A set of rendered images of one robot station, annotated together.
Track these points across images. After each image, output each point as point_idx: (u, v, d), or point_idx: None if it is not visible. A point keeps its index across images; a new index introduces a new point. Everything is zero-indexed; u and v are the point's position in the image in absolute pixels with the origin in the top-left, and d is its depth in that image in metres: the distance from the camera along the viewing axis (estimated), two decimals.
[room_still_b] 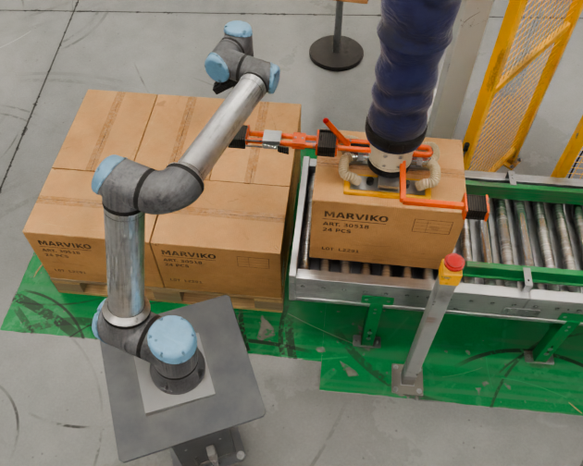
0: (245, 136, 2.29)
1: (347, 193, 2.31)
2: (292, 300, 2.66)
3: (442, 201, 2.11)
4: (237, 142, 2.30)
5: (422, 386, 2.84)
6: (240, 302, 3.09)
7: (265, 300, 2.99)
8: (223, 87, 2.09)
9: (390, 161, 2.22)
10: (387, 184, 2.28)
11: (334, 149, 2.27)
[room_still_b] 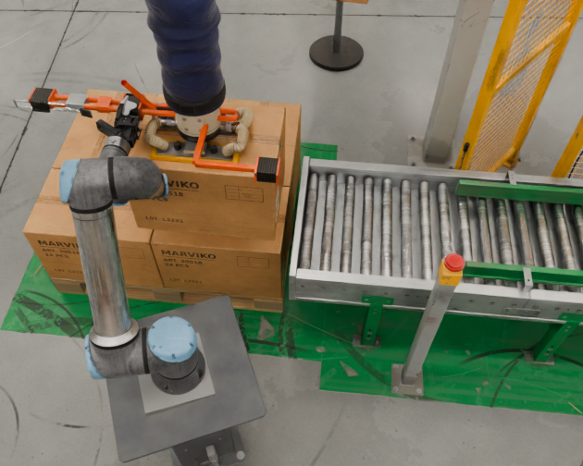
0: (47, 99, 2.23)
1: (154, 158, 2.26)
2: (292, 300, 2.66)
3: (235, 164, 2.07)
4: (41, 106, 2.25)
5: (422, 386, 2.84)
6: (240, 302, 3.09)
7: (265, 300, 2.99)
8: (108, 134, 2.20)
9: (192, 124, 2.17)
10: (192, 149, 2.23)
11: (138, 113, 2.22)
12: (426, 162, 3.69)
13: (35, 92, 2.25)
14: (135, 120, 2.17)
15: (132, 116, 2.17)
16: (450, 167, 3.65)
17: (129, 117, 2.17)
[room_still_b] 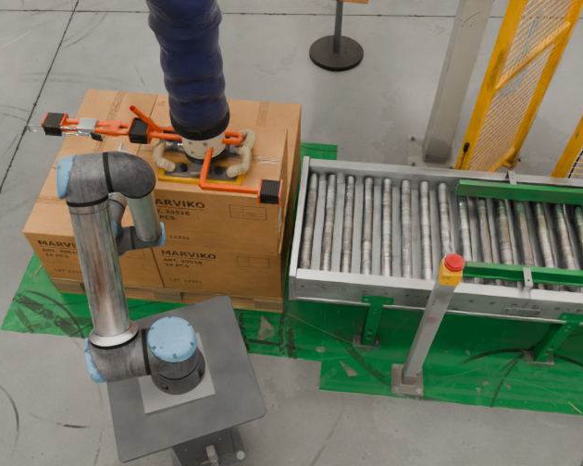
0: (59, 124, 2.33)
1: (161, 179, 2.35)
2: (292, 300, 2.66)
3: (239, 186, 2.16)
4: (53, 130, 2.35)
5: (422, 386, 2.84)
6: (240, 302, 3.09)
7: (265, 300, 2.99)
8: None
9: (197, 147, 2.27)
10: (198, 170, 2.33)
11: (146, 137, 2.32)
12: (426, 162, 3.69)
13: (47, 117, 2.35)
14: None
15: None
16: (450, 167, 3.65)
17: None
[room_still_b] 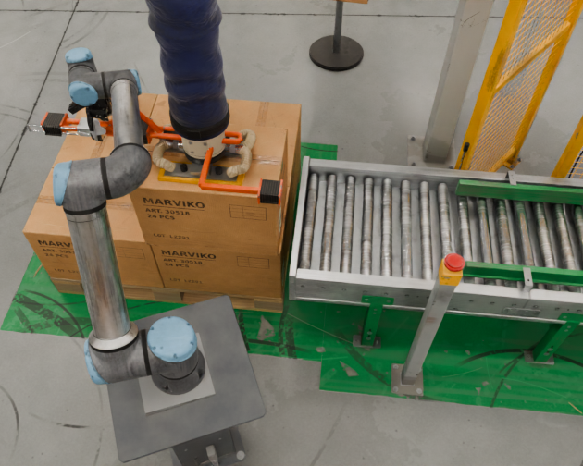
0: (59, 124, 2.33)
1: (161, 179, 2.35)
2: (292, 300, 2.66)
3: (239, 186, 2.16)
4: (53, 130, 2.35)
5: (422, 386, 2.84)
6: (240, 302, 3.09)
7: (265, 300, 2.99)
8: (76, 107, 2.23)
9: (197, 147, 2.27)
10: (198, 170, 2.33)
11: (146, 137, 2.32)
12: (426, 162, 3.69)
13: (47, 117, 2.35)
14: (110, 106, 2.28)
15: None
16: (450, 167, 3.65)
17: None
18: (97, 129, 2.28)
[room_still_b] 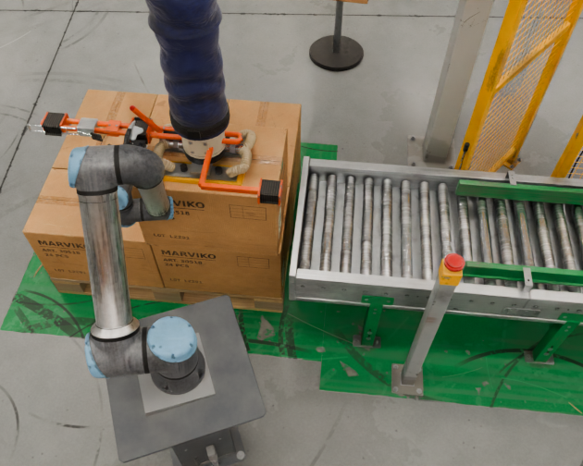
0: (59, 124, 2.33)
1: None
2: (292, 300, 2.66)
3: (239, 186, 2.16)
4: (53, 130, 2.35)
5: (422, 386, 2.84)
6: (240, 302, 3.09)
7: (265, 300, 2.99)
8: None
9: (197, 147, 2.27)
10: (198, 170, 2.33)
11: (146, 137, 2.32)
12: (426, 162, 3.69)
13: (47, 117, 2.35)
14: (142, 145, 2.27)
15: (140, 141, 2.27)
16: (450, 167, 3.65)
17: (136, 142, 2.27)
18: None
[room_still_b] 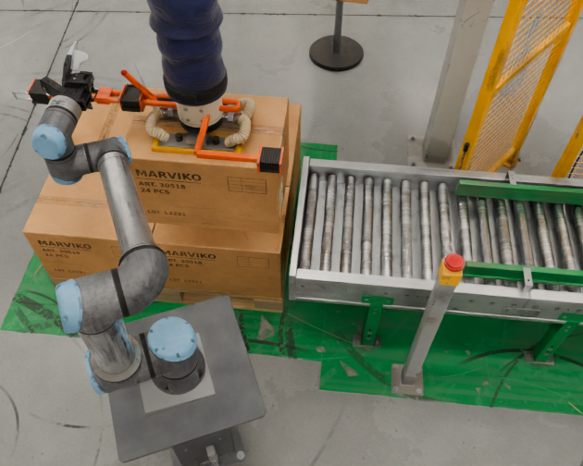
0: None
1: (155, 150, 2.22)
2: (292, 300, 2.66)
3: (237, 153, 2.03)
4: (40, 98, 2.21)
5: (422, 386, 2.84)
6: (240, 302, 3.09)
7: (265, 300, 2.99)
8: None
9: (193, 115, 2.13)
10: (194, 140, 2.20)
11: (139, 104, 2.18)
12: (426, 162, 3.69)
13: (34, 84, 2.22)
14: (89, 78, 1.74)
15: (85, 72, 1.74)
16: (450, 167, 3.65)
17: (80, 74, 1.74)
18: None
